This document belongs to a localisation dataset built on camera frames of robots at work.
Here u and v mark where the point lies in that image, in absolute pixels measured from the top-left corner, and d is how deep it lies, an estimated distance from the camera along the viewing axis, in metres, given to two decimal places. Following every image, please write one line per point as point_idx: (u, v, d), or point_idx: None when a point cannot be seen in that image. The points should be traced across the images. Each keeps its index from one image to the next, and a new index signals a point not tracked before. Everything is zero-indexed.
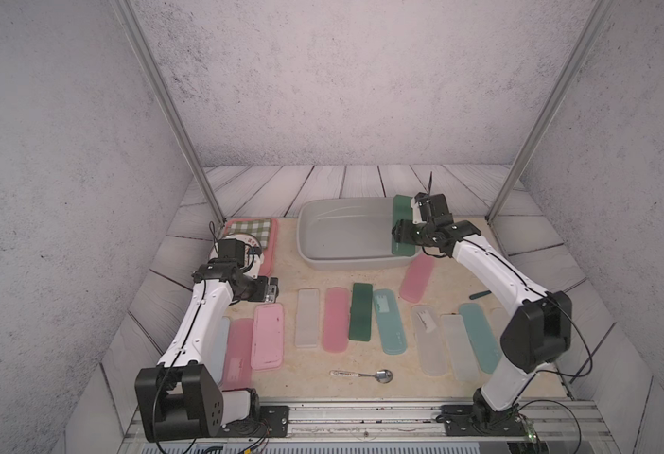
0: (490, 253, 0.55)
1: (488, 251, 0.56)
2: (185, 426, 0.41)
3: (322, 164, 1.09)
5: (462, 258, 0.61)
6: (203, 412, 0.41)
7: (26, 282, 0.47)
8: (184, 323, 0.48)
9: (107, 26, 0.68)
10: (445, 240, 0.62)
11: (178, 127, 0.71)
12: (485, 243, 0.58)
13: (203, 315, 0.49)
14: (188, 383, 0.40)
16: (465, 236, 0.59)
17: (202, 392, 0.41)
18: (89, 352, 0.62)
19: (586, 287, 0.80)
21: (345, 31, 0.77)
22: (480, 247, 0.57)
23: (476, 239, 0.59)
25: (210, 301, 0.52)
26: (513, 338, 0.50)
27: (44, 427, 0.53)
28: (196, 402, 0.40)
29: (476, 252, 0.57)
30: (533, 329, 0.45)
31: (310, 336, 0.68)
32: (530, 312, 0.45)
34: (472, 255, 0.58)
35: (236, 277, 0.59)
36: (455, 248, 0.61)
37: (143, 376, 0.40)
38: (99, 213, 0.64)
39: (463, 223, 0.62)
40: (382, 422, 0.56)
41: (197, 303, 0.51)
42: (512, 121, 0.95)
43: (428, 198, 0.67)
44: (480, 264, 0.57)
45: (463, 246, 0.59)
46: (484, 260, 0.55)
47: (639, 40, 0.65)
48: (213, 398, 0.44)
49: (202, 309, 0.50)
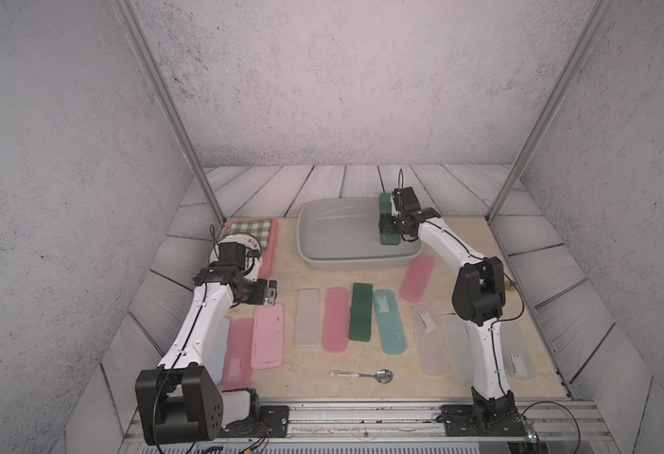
0: (445, 231, 0.68)
1: (444, 229, 0.68)
2: (185, 428, 0.41)
3: (321, 164, 1.09)
5: (425, 235, 0.73)
6: (203, 415, 0.41)
7: (26, 282, 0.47)
8: (185, 326, 0.48)
9: (108, 26, 0.68)
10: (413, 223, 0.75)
11: (178, 127, 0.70)
12: (442, 223, 0.70)
13: (204, 318, 0.49)
14: (187, 385, 0.40)
16: (428, 219, 0.72)
17: (201, 394, 0.40)
18: (88, 352, 0.62)
19: (586, 287, 0.80)
21: (345, 31, 0.77)
22: (437, 226, 0.70)
23: (435, 221, 0.71)
25: (211, 304, 0.52)
26: (460, 296, 0.62)
27: (44, 427, 0.53)
28: (195, 405, 0.40)
29: (433, 230, 0.69)
30: (470, 284, 0.57)
31: (309, 335, 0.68)
32: (468, 271, 0.57)
34: (432, 234, 0.70)
35: (236, 279, 0.59)
36: (420, 228, 0.74)
37: (143, 378, 0.40)
38: (99, 213, 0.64)
39: (427, 210, 0.74)
40: (382, 422, 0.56)
41: (198, 305, 0.51)
42: (512, 121, 0.95)
43: (399, 190, 0.81)
44: (436, 240, 0.69)
45: (425, 227, 0.72)
46: (440, 236, 0.68)
47: (639, 40, 0.65)
48: (213, 401, 0.44)
49: (203, 312, 0.50)
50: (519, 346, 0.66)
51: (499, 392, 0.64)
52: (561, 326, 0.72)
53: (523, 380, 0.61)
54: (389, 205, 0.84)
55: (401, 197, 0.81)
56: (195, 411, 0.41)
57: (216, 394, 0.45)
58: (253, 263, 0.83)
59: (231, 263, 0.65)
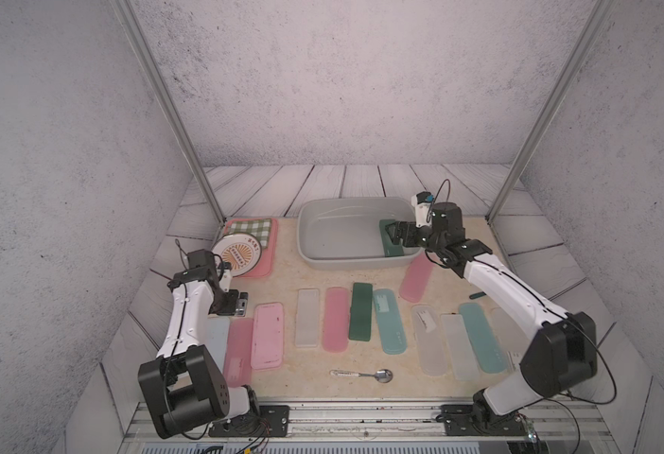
0: (503, 273, 0.54)
1: (502, 270, 0.54)
2: (198, 411, 0.42)
3: (321, 164, 1.09)
5: (477, 281, 0.58)
6: (213, 392, 0.43)
7: (26, 282, 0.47)
8: (175, 321, 0.49)
9: (108, 26, 0.68)
10: (456, 260, 0.60)
11: (178, 127, 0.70)
12: (498, 262, 0.56)
13: (191, 310, 0.51)
14: (194, 364, 0.42)
16: (476, 256, 0.58)
17: (209, 371, 0.42)
18: (89, 352, 0.62)
19: (586, 287, 0.80)
21: (345, 31, 0.77)
22: (492, 267, 0.55)
23: (488, 258, 0.57)
25: (194, 299, 0.53)
26: (535, 367, 0.47)
27: (44, 427, 0.53)
28: (203, 383, 0.42)
29: (486, 270, 0.55)
30: (556, 356, 0.42)
31: (309, 335, 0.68)
32: (550, 335, 0.43)
34: (485, 276, 0.56)
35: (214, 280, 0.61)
36: (467, 269, 0.59)
37: (144, 374, 0.41)
38: (99, 213, 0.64)
39: (477, 246, 0.60)
40: (382, 422, 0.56)
41: (181, 303, 0.53)
42: (512, 121, 0.95)
43: (442, 211, 0.63)
44: (497, 287, 0.54)
45: (475, 266, 0.57)
46: (498, 281, 0.53)
47: (640, 39, 0.64)
48: (218, 380, 0.45)
49: (189, 306, 0.51)
50: (520, 346, 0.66)
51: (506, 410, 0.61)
52: None
53: None
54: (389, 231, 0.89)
55: (447, 220, 0.64)
56: (205, 391, 0.42)
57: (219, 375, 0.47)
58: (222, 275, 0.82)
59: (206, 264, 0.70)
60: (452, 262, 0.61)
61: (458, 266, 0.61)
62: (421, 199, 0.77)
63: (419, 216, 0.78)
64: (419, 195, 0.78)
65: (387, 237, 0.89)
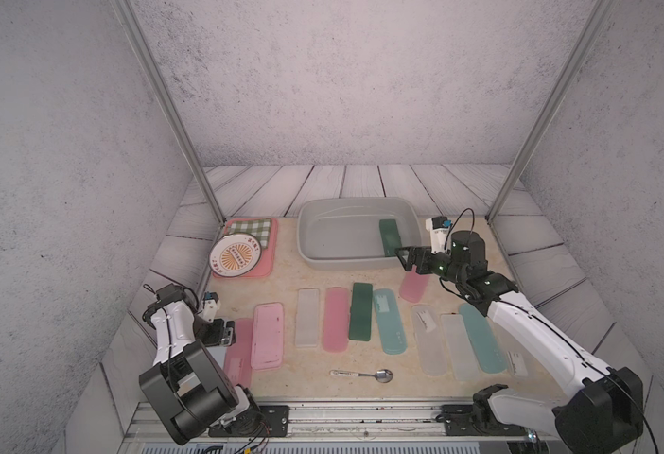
0: (533, 317, 0.50)
1: (531, 313, 0.50)
2: (211, 407, 0.43)
3: (321, 164, 1.09)
5: (500, 322, 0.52)
6: (220, 381, 0.44)
7: (26, 282, 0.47)
8: (162, 335, 0.50)
9: (108, 26, 0.68)
10: (479, 298, 0.56)
11: (178, 127, 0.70)
12: (526, 303, 0.52)
13: (177, 322, 0.52)
14: (195, 358, 0.43)
16: (501, 294, 0.54)
17: (210, 361, 0.44)
18: (89, 352, 0.62)
19: (586, 287, 0.80)
21: (345, 31, 0.77)
22: (520, 309, 0.51)
23: (515, 297, 0.53)
25: (175, 315, 0.54)
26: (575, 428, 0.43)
27: (44, 427, 0.53)
28: (210, 374, 0.44)
29: (514, 314, 0.51)
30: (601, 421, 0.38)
31: (308, 335, 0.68)
32: (594, 396, 0.39)
34: (511, 319, 0.52)
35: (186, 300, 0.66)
36: (490, 308, 0.56)
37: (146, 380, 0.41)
38: (99, 213, 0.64)
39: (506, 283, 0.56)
40: (382, 421, 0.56)
41: (164, 322, 0.53)
42: (512, 122, 0.95)
43: (464, 242, 0.59)
44: (525, 331, 0.50)
45: (500, 307, 0.53)
46: (529, 325, 0.49)
47: (640, 39, 0.64)
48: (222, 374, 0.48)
49: (172, 323, 0.52)
50: (520, 346, 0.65)
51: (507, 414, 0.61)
52: (562, 326, 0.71)
53: (523, 380, 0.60)
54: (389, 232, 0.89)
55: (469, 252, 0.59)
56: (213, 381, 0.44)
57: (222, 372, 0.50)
58: (210, 305, 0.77)
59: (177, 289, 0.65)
60: (473, 299, 0.58)
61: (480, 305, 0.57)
62: (436, 222, 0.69)
63: (435, 241, 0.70)
64: (433, 218, 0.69)
65: (387, 236, 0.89)
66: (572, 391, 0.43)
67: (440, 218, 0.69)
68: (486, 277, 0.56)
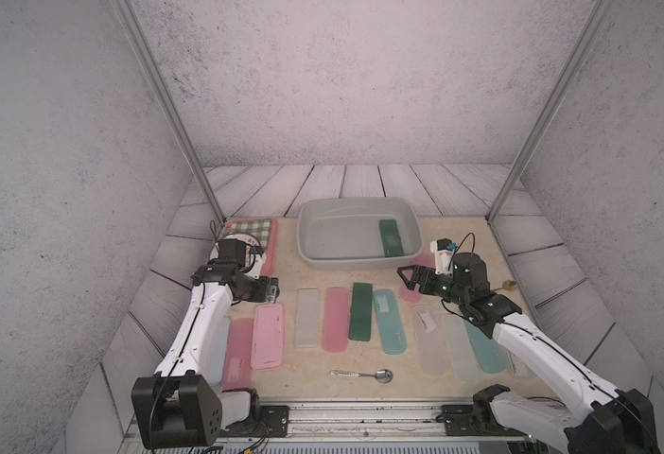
0: (538, 339, 0.50)
1: (535, 335, 0.51)
2: (182, 434, 0.41)
3: (322, 164, 1.09)
5: (506, 344, 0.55)
6: (200, 424, 0.40)
7: (26, 282, 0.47)
8: (183, 329, 0.47)
9: (108, 26, 0.68)
10: (482, 319, 0.57)
11: (178, 127, 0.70)
12: (529, 323, 0.53)
13: (203, 319, 0.49)
14: (184, 394, 0.39)
16: (506, 316, 0.55)
17: (198, 403, 0.39)
18: (89, 352, 0.62)
19: (586, 287, 0.80)
21: (345, 31, 0.77)
22: (525, 331, 0.51)
23: (515, 320, 0.54)
25: (208, 305, 0.51)
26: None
27: (44, 427, 0.53)
28: (193, 413, 0.40)
29: (519, 337, 0.51)
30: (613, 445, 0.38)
31: (309, 335, 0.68)
32: (605, 420, 0.39)
34: (517, 341, 0.52)
35: (235, 278, 0.58)
36: (495, 330, 0.56)
37: (140, 389, 0.39)
38: (99, 213, 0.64)
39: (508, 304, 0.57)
40: (382, 422, 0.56)
41: (196, 307, 0.50)
42: (512, 122, 0.95)
43: (465, 264, 0.60)
44: (532, 354, 0.50)
45: (505, 329, 0.53)
46: (534, 348, 0.49)
47: (640, 39, 0.64)
48: (211, 408, 0.43)
49: (201, 314, 0.49)
50: None
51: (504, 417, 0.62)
52: (561, 326, 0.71)
53: (523, 380, 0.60)
54: (388, 233, 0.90)
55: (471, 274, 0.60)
56: (195, 420, 0.40)
57: (216, 400, 0.45)
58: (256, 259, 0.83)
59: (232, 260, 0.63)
60: (478, 322, 0.58)
61: (485, 326, 0.57)
62: (441, 244, 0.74)
63: (439, 262, 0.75)
64: (439, 240, 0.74)
65: (388, 236, 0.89)
66: (583, 413, 0.43)
67: (445, 239, 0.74)
68: (489, 299, 0.60)
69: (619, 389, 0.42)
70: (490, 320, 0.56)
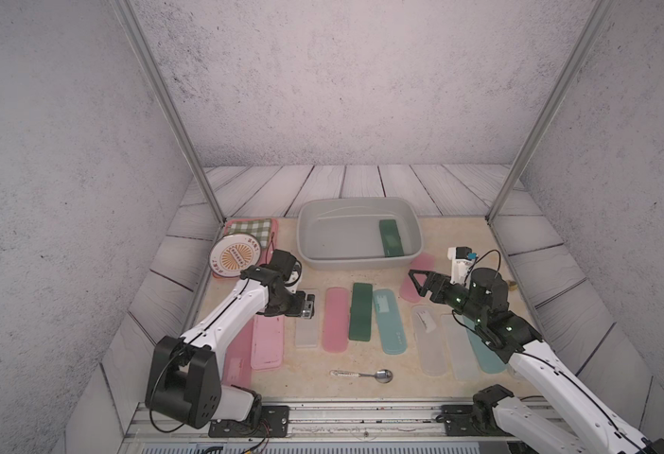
0: (560, 374, 0.47)
1: (557, 368, 0.48)
2: (176, 406, 0.43)
3: (322, 164, 1.09)
5: (521, 375, 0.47)
6: (197, 400, 0.41)
7: (26, 282, 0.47)
8: (217, 309, 0.51)
9: (108, 26, 0.68)
10: (499, 344, 0.54)
11: (178, 127, 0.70)
12: (550, 355, 0.50)
13: (236, 306, 0.53)
14: (195, 364, 0.42)
16: (527, 343, 0.52)
17: (202, 380, 0.42)
18: (88, 352, 0.62)
19: (586, 287, 0.80)
21: (346, 31, 0.77)
22: (544, 363, 0.49)
23: (536, 349, 0.51)
25: (245, 297, 0.55)
26: None
27: (44, 427, 0.53)
28: (194, 386, 0.42)
29: (539, 368, 0.49)
30: None
31: (309, 335, 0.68)
32: None
34: (535, 373, 0.50)
35: (275, 286, 0.62)
36: (512, 360, 0.54)
37: (161, 346, 0.43)
38: (99, 213, 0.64)
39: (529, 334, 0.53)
40: (382, 422, 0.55)
41: (234, 295, 0.55)
42: (512, 122, 0.95)
43: (486, 285, 0.55)
44: (550, 387, 0.48)
45: (522, 359, 0.51)
46: (554, 382, 0.47)
47: (640, 39, 0.64)
48: (212, 390, 0.45)
49: (236, 303, 0.53)
50: None
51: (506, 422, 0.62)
52: (561, 326, 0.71)
53: (523, 380, 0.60)
54: (388, 233, 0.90)
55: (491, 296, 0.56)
56: (192, 393, 0.42)
57: (218, 386, 0.46)
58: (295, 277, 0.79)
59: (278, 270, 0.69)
60: (493, 345, 0.55)
61: (500, 352, 0.54)
62: (460, 253, 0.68)
63: (455, 270, 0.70)
64: (458, 248, 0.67)
65: (388, 236, 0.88)
66: None
67: (464, 248, 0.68)
68: (507, 322, 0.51)
69: (650, 439, 0.40)
70: (508, 346, 0.53)
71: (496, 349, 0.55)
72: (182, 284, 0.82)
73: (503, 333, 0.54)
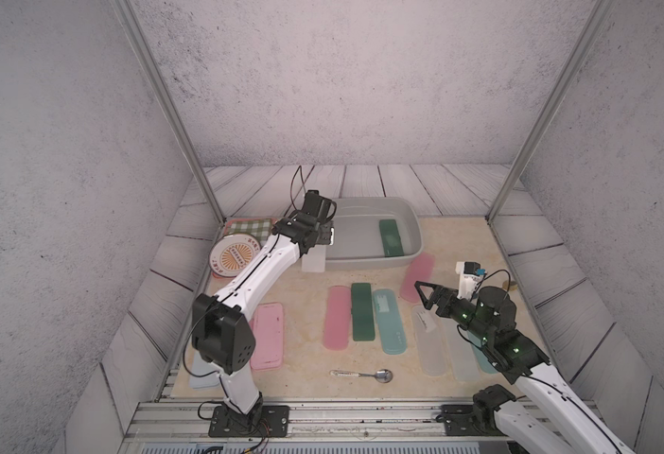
0: (567, 399, 0.47)
1: (566, 393, 0.48)
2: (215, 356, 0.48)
3: (322, 164, 1.09)
5: (529, 394, 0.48)
6: (231, 351, 0.46)
7: (26, 282, 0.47)
8: (248, 269, 0.53)
9: (107, 26, 0.68)
10: (507, 365, 0.54)
11: (178, 127, 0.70)
12: (558, 378, 0.50)
13: (267, 267, 0.53)
14: (226, 323, 0.45)
16: (534, 366, 0.52)
17: (235, 334, 0.45)
18: (89, 352, 0.62)
19: (586, 287, 0.80)
21: (345, 31, 0.77)
22: (553, 388, 0.49)
23: (544, 372, 0.51)
25: (276, 256, 0.55)
26: None
27: (44, 427, 0.53)
28: (229, 337, 0.45)
29: (546, 392, 0.49)
30: None
31: (309, 333, 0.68)
32: None
34: (543, 396, 0.50)
35: (306, 240, 0.60)
36: (520, 381, 0.53)
37: (200, 300, 0.47)
38: (99, 213, 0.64)
39: (530, 355, 0.53)
40: (382, 422, 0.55)
41: (264, 255, 0.55)
42: (512, 121, 0.95)
43: (494, 305, 0.55)
44: (557, 412, 0.48)
45: (532, 383, 0.51)
46: (562, 408, 0.47)
47: (639, 40, 0.65)
48: (246, 341, 0.49)
49: (268, 263, 0.54)
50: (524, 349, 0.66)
51: (507, 425, 0.62)
52: (561, 326, 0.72)
53: None
54: (389, 234, 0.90)
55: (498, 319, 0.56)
56: (227, 346, 0.46)
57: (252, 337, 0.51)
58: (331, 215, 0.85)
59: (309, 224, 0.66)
60: (499, 366, 0.55)
61: (507, 373, 0.54)
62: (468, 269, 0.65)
63: (463, 287, 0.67)
64: (465, 264, 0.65)
65: (387, 236, 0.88)
66: None
67: (473, 263, 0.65)
68: (514, 341, 0.56)
69: None
70: (514, 368, 0.54)
71: (502, 370, 0.55)
72: (182, 284, 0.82)
73: (510, 354, 0.54)
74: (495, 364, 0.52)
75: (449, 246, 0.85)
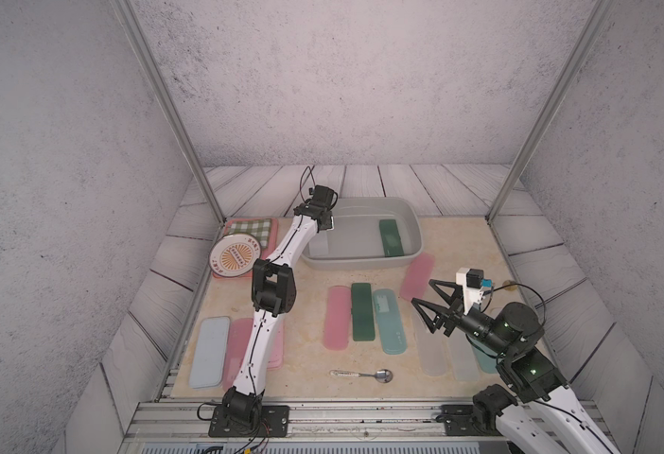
0: (586, 427, 0.46)
1: (585, 422, 0.46)
2: (270, 300, 0.68)
3: (322, 164, 1.09)
5: (546, 418, 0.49)
6: (284, 295, 0.66)
7: (26, 282, 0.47)
8: (286, 240, 0.72)
9: (107, 26, 0.68)
10: (522, 384, 0.51)
11: (178, 127, 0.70)
12: (576, 404, 0.48)
13: (299, 236, 0.73)
14: (282, 275, 0.64)
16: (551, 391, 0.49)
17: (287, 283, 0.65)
18: (89, 352, 0.62)
19: (586, 287, 0.80)
21: (345, 31, 0.77)
22: (570, 415, 0.47)
23: (560, 396, 0.49)
25: (304, 229, 0.75)
26: None
27: (44, 427, 0.53)
28: (283, 286, 0.65)
29: (566, 421, 0.47)
30: None
31: (309, 333, 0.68)
32: None
34: (561, 423, 0.48)
35: (323, 218, 0.81)
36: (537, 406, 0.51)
37: (257, 263, 0.66)
38: (99, 213, 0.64)
39: (548, 373, 0.51)
40: (382, 421, 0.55)
41: (294, 229, 0.75)
42: (512, 122, 0.95)
43: (521, 331, 0.50)
44: (576, 442, 0.47)
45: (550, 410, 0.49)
46: (581, 438, 0.46)
47: (639, 40, 0.65)
48: (292, 288, 0.68)
49: (299, 234, 0.73)
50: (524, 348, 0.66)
51: (509, 429, 0.62)
52: (561, 326, 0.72)
53: None
54: (389, 234, 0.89)
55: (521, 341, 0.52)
56: (281, 292, 0.66)
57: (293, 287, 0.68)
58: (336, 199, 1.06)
59: (320, 204, 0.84)
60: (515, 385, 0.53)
61: (522, 392, 0.51)
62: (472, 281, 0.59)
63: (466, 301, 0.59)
64: (470, 275, 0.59)
65: (387, 236, 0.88)
66: None
67: (478, 274, 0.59)
68: (531, 361, 0.53)
69: None
70: (530, 389, 0.51)
71: (516, 388, 0.52)
72: (182, 284, 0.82)
73: (527, 375, 0.51)
74: (511, 384, 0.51)
75: (449, 246, 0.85)
